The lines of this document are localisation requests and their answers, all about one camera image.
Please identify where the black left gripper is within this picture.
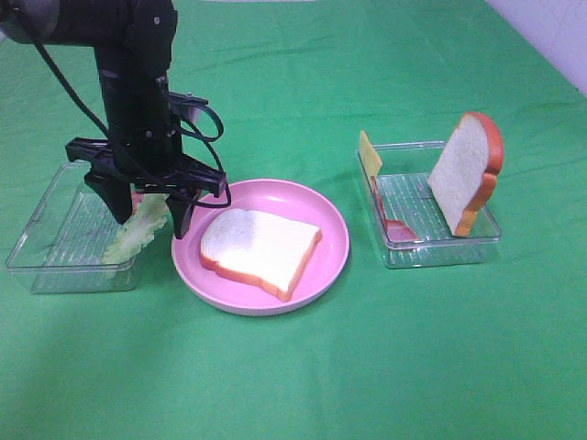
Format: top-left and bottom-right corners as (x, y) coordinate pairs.
(66, 92), (228, 239)

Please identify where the green lettuce leaf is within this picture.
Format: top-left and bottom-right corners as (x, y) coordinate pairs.
(102, 193), (169, 265)

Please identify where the white bread slice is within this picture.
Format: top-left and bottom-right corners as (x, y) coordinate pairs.
(199, 208), (322, 302)

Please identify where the yellow cheese slice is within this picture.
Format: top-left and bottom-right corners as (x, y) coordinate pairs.
(359, 130), (382, 179)

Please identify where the bacon strip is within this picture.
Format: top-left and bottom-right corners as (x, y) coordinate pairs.
(370, 176), (419, 243)

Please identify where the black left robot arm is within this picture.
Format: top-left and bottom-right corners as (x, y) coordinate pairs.
(1, 1), (231, 238)

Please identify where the clear left plastic tray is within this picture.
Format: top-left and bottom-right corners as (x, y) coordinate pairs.
(6, 161), (142, 294)

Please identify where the clear plastic tray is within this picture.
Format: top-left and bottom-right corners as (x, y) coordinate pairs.
(6, 161), (142, 294)
(357, 141), (501, 269)

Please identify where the pink round plate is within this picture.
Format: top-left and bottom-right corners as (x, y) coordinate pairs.
(172, 179), (349, 316)

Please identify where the clear right plastic tray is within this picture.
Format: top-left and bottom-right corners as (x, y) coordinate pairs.
(357, 141), (501, 269)

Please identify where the green tablecloth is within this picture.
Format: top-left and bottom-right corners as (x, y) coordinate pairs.
(1, 1), (586, 439)

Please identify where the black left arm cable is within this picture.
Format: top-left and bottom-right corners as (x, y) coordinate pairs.
(34, 43), (232, 210)

